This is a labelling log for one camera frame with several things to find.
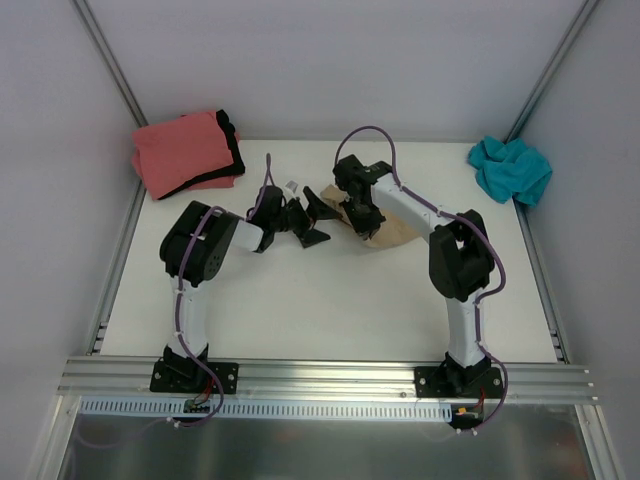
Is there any beige t shirt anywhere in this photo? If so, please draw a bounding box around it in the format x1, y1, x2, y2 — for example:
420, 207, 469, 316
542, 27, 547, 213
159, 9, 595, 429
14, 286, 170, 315
321, 185, 431, 248

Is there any teal t shirt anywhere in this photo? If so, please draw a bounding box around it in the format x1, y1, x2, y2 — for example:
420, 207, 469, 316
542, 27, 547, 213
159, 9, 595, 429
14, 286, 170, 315
467, 136, 553, 207

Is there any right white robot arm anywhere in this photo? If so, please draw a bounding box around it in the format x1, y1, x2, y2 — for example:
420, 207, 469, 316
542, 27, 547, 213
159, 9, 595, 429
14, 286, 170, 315
333, 155, 504, 398

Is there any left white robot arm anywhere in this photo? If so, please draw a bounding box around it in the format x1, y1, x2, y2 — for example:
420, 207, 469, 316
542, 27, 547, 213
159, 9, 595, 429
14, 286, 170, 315
150, 185, 341, 393

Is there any folded black t shirt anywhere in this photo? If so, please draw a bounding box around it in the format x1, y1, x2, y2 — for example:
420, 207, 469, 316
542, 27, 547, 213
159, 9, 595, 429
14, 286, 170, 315
157, 108, 246, 201

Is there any folded pink t shirt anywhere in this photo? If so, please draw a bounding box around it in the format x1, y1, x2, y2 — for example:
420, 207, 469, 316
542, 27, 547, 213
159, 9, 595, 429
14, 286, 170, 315
131, 110, 239, 200

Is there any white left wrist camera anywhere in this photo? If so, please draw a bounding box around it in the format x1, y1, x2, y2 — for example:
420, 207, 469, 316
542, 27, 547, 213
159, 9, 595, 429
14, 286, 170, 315
285, 180, 298, 196

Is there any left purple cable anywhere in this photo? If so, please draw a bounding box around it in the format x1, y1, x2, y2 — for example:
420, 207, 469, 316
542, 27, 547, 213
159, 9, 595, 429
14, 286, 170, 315
173, 152, 275, 429

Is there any purple cable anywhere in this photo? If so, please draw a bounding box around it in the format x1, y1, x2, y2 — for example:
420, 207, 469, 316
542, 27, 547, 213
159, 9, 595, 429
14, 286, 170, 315
333, 125, 511, 435
173, 152, 275, 429

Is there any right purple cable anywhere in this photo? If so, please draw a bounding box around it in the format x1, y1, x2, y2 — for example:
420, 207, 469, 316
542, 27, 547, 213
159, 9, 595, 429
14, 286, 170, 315
333, 125, 511, 435

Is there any white slotted cable duct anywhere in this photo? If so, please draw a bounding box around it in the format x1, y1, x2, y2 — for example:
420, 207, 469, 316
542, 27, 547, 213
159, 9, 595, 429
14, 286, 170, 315
78, 396, 452, 423

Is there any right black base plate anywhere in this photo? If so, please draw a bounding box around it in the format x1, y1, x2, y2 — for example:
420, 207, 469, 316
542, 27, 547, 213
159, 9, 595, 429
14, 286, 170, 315
414, 365, 504, 400

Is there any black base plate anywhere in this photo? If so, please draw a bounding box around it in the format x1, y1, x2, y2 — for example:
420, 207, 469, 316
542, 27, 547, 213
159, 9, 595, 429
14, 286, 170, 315
414, 365, 504, 400
149, 359, 239, 395

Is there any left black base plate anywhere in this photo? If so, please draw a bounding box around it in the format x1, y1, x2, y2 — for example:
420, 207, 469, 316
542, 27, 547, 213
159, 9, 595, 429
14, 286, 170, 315
149, 359, 239, 395

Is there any right corner aluminium post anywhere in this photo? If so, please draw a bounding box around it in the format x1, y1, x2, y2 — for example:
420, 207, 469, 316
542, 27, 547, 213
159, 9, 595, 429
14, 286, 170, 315
503, 0, 601, 143

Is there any corner aluminium post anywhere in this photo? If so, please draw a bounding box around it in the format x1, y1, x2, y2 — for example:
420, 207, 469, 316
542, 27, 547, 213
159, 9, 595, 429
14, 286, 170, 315
70, 0, 148, 127
503, 0, 601, 143

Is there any aluminium mounting rail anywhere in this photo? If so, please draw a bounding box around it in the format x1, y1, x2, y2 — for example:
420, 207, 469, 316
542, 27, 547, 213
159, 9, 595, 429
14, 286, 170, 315
57, 356, 599, 405

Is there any left corner aluminium post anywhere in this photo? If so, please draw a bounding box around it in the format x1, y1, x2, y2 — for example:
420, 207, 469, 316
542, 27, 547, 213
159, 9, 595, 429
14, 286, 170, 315
70, 0, 148, 127

